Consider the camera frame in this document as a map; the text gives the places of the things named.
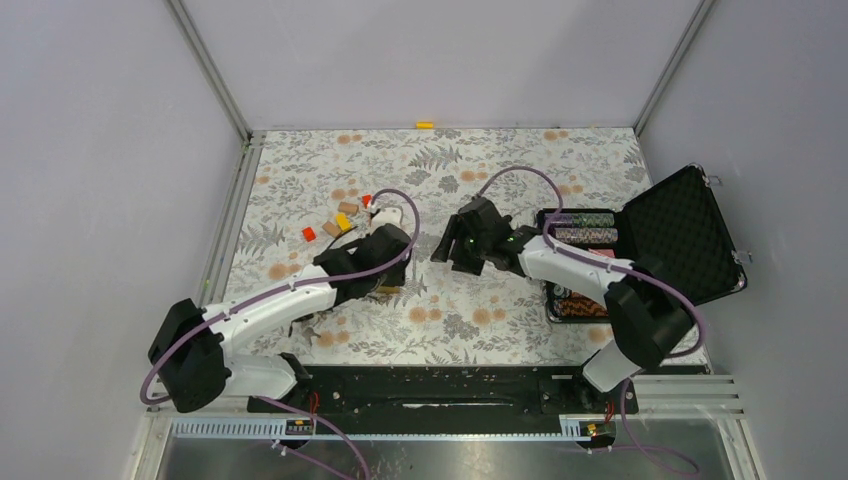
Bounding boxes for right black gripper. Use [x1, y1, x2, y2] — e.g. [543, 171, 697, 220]
[429, 214, 491, 277]

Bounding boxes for brass long-shackle padlock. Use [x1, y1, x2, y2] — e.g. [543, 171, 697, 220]
[374, 284, 403, 295]

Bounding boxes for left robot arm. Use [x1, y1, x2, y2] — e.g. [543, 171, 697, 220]
[140, 224, 413, 413]

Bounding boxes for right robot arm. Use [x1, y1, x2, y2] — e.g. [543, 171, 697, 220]
[431, 196, 698, 412]

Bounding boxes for yellow block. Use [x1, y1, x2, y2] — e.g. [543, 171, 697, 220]
[335, 213, 352, 232]

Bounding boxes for wooden block left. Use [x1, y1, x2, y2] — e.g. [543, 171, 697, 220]
[322, 221, 343, 239]

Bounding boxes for wooden block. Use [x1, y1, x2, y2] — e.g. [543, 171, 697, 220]
[322, 221, 343, 239]
[337, 201, 360, 215]

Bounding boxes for wooden block top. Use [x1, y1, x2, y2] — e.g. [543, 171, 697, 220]
[337, 201, 360, 215]

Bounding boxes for red block left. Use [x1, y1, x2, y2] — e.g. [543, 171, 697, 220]
[301, 227, 317, 242]

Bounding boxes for floral table mat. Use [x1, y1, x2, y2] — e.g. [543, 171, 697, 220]
[223, 128, 651, 365]

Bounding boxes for black poker chip case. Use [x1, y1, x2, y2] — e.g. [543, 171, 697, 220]
[535, 164, 748, 305]

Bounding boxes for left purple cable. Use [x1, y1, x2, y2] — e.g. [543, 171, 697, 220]
[139, 188, 422, 407]

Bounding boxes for purple cable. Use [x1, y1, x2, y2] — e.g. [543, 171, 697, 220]
[476, 165, 708, 362]
[139, 188, 422, 407]

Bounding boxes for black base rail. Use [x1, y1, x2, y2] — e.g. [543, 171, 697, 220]
[247, 365, 639, 435]

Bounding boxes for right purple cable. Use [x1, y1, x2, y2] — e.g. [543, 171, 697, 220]
[476, 165, 708, 362]

